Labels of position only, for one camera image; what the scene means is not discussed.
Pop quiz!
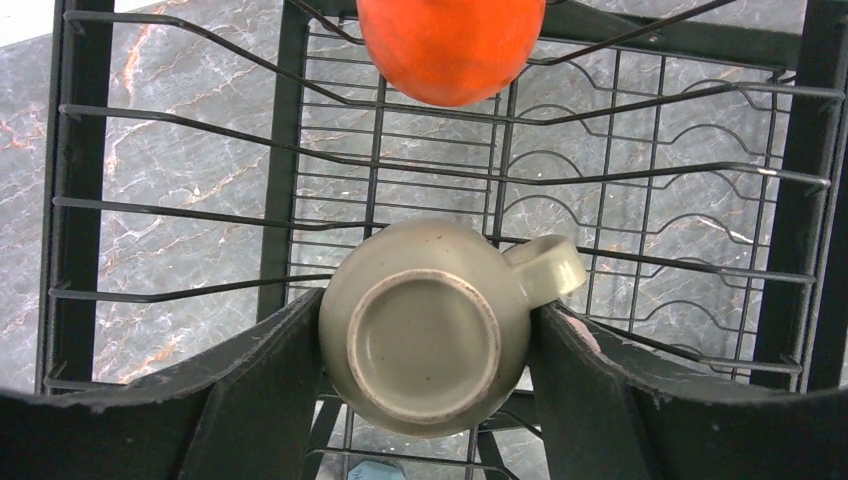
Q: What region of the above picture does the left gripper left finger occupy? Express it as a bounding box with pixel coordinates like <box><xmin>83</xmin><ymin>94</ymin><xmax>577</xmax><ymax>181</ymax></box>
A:
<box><xmin>1</xmin><ymin>289</ymin><xmax>323</xmax><ymax>479</ymax></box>

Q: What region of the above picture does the orange cup top rack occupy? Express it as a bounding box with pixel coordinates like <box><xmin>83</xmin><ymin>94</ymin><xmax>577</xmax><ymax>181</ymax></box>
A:
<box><xmin>356</xmin><ymin>0</ymin><xmax>546</xmax><ymax>107</ymax></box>

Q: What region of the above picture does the black wire dish rack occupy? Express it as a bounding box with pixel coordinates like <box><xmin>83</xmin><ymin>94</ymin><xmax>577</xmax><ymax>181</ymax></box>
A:
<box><xmin>35</xmin><ymin>1</ymin><xmax>847</xmax><ymax>479</ymax></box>

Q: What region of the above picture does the beige grey mug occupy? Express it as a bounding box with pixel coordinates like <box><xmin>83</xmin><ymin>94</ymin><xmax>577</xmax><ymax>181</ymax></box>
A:
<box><xmin>318</xmin><ymin>218</ymin><xmax>587</xmax><ymax>438</ymax></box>

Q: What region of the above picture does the blue ribbed mug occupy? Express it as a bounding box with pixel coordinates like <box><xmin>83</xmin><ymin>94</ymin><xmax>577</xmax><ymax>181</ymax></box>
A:
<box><xmin>347</xmin><ymin>460</ymin><xmax>406</xmax><ymax>480</ymax></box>

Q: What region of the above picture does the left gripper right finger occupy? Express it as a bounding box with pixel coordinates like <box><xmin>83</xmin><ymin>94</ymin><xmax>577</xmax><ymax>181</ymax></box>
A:
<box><xmin>529</xmin><ymin>306</ymin><xmax>847</xmax><ymax>479</ymax></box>

